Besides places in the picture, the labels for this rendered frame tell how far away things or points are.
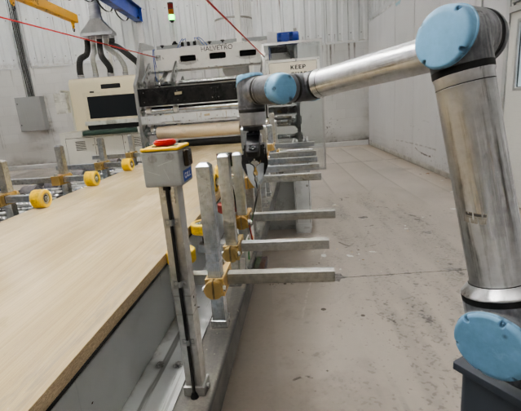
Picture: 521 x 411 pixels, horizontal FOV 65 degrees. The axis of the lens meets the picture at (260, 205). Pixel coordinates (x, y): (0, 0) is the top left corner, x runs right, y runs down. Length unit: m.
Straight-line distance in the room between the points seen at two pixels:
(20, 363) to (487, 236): 0.87
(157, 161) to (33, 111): 10.68
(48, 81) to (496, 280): 11.01
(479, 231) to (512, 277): 0.11
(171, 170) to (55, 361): 0.37
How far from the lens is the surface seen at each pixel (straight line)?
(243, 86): 1.36
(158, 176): 0.74
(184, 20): 10.49
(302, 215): 1.57
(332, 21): 10.46
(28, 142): 11.79
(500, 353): 0.95
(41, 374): 0.77
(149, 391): 1.13
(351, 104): 10.42
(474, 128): 0.88
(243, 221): 1.52
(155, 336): 1.26
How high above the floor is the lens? 1.29
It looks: 15 degrees down
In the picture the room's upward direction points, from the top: 4 degrees counter-clockwise
